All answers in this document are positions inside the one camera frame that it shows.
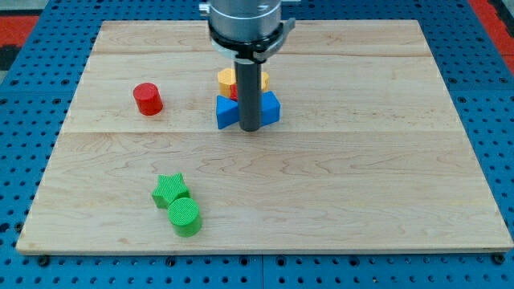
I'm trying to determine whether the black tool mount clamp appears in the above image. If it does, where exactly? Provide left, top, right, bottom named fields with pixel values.
left=209, top=18, right=296, bottom=64

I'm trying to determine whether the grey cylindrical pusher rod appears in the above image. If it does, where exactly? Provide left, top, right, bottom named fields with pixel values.
left=235, top=63, right=262, bottom=132

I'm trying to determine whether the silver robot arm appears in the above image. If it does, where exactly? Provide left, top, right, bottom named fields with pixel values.
left=198, top=0, right=296, bottom=132

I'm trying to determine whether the green star block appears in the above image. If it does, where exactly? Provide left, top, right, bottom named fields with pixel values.
left=152, top=173, right=190, bottom=209

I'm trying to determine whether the yellow hexagon block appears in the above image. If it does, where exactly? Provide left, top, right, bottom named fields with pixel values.
left=217, top=68, right=270, bottom=99

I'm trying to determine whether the small red block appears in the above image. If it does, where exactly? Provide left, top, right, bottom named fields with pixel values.
left=230, top=83, right=238, bottom=101

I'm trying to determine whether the blue triangle block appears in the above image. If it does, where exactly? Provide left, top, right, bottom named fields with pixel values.
left=215, top=91, right=281, bottom=129

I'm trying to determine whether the red cylinder block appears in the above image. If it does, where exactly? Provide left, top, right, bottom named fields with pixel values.
left=133, top=83, right=163, bottom=116

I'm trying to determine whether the wooden board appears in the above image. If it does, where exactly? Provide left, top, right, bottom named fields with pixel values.
left=16, top=20, right=513, bottom=255

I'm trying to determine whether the green cylinder block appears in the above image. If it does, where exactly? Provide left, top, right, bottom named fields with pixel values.
left=168, top=197, right=202, bottom=238

